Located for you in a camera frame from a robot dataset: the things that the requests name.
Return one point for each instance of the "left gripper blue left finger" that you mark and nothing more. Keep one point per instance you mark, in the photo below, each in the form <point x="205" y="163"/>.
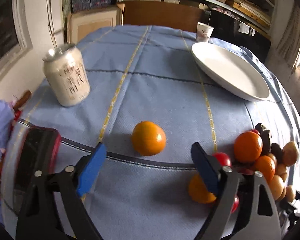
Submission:
<point x="88" y="169"/>

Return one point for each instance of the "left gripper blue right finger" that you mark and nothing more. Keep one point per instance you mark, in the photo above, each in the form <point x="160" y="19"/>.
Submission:
<point x="208" y="168"/>

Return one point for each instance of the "orange mandarin pile top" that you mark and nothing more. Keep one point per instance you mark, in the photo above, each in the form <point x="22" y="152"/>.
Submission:
<point x="247" y="147"/>

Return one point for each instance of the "orange mandarin pile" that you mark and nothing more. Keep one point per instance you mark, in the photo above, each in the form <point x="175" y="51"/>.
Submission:
<point x="247" y="147"/>
<point x="266" y="166"/>

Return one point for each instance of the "red cherry tomato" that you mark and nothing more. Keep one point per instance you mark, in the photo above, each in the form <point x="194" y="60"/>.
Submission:
<point x="223" y="159"/>

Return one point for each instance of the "tan longan fruit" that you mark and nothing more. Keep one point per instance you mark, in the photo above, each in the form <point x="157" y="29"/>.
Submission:
<point x="290" y="154"/>

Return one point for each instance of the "black phone red case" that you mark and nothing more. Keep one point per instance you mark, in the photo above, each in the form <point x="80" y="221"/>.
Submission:
<point x="38" y="151"/>

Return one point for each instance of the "blue checked tablecloth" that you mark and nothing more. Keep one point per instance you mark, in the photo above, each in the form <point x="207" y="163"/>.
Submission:
<point x="177" y="139"/>

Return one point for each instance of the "white beverage can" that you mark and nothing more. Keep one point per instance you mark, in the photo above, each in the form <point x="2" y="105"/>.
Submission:
<point x="65" y="72"/>

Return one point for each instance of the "white ceramic plate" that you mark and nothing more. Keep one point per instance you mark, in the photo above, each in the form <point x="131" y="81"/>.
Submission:
<point x="230" y="71"/>

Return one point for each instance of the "white paper cup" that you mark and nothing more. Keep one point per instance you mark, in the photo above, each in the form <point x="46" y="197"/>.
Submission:
<point x="203" y="32"/>

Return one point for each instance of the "framed wooden panel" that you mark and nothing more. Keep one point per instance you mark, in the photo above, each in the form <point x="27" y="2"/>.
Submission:
<point x="80" y="24"/>

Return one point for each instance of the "brown wooden cabinet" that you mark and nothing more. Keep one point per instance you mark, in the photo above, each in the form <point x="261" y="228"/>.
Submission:
<point x="163" y="14"/>

